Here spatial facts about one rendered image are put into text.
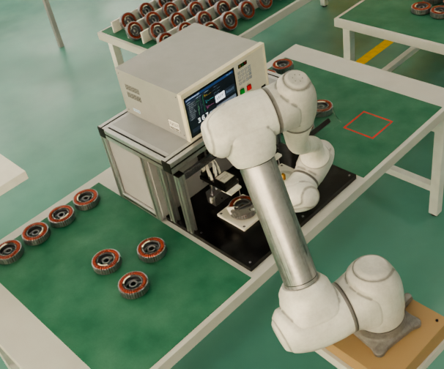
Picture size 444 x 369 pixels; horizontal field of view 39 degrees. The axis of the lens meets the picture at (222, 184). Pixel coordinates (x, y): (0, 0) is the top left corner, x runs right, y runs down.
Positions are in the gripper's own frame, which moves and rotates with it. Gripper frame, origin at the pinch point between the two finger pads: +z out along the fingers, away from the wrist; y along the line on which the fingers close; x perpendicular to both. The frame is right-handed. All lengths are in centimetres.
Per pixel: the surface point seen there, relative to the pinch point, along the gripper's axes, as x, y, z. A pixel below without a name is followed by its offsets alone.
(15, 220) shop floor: 15, -32, 198
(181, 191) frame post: 17.3, -20.2, 0.8
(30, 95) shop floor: 79, 58, 309
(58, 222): 24, -50, 55
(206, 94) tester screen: 43.6, 3.1, -9.4
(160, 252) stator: 0.4, -35.3, 11.8
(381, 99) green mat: -6, 98, 6
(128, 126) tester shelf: 45, -14, 24
